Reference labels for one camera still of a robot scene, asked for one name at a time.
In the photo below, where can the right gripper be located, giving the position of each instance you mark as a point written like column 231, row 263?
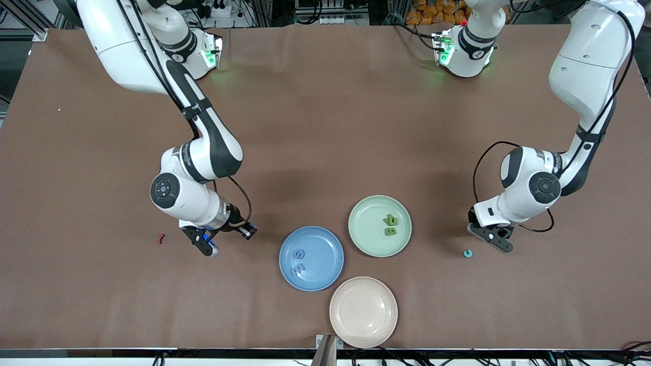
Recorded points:
column 236, row 219

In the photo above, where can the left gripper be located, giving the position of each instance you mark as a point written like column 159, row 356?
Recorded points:
column 472, row 217

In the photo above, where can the blue foam letter G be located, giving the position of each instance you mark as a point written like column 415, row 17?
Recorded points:
column 300, row 256

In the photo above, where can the blue foam letter E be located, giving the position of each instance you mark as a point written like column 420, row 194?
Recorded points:
column 298, row 270

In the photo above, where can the green foam letter B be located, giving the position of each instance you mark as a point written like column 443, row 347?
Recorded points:
column 390, row 232

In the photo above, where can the green foam letter N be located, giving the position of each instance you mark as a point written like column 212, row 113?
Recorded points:
column 386, row 222

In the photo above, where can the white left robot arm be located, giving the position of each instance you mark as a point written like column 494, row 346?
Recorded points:
column 590, row 56

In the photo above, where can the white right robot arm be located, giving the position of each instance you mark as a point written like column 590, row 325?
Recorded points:
column 127, row 51

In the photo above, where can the blue plate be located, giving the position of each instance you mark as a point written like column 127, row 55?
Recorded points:
column 325, row 244

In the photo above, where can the green plate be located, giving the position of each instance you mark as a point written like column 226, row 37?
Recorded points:
column 366, row 239

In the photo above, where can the brown table cover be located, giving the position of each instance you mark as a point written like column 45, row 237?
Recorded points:
column 305, row 127

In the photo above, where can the beige plate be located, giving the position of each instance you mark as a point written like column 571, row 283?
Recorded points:
column 363, row 312

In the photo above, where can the bag of oranges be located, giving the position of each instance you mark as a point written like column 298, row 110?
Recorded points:
column 432, row 12

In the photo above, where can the power strip with plugs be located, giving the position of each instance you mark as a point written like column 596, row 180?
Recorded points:
column 221, row 9

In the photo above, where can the white power strip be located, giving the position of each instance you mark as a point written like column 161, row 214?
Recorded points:
column 333, row 20

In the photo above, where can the metal bracket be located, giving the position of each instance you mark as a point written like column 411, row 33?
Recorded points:
column 328, row 353

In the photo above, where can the metal table edge rail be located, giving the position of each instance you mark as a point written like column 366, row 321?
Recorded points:
column 101, row 353

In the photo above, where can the aluminium frame profile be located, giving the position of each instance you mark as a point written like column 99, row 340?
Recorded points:
column 40, row 34

